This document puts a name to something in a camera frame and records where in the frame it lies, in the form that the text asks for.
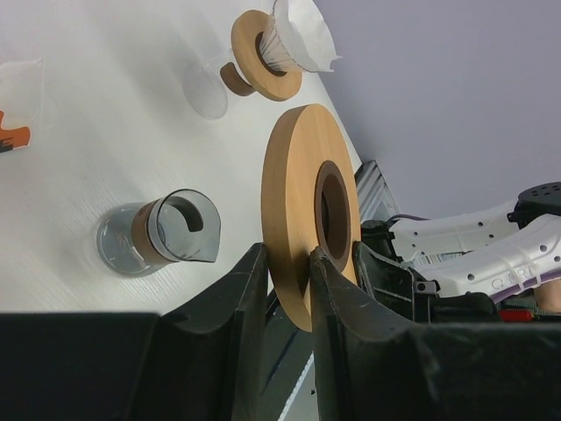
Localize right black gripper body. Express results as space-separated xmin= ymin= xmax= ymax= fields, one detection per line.
xmin=352 ymin=218 xmax=439 ymax=321

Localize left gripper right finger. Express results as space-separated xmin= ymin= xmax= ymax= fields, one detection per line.
xmin=309 ymin=249 xmax=560 ymax=420

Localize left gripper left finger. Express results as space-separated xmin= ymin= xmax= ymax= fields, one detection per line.
xmin=1 ymin=243 xmax=267 ymax=420

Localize wooden rimmed glass dripper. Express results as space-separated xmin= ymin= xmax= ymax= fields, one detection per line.
xmin=228 ymin=10 xmax=303 ymax=102

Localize orange white coffee filter bag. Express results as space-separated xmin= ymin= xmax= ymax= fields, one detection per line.
xmin=1 ymin=59 xmax=44 ymax=153

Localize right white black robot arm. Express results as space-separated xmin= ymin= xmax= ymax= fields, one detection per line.
xmin=356 ymin=182 xmax=560 ymax=323

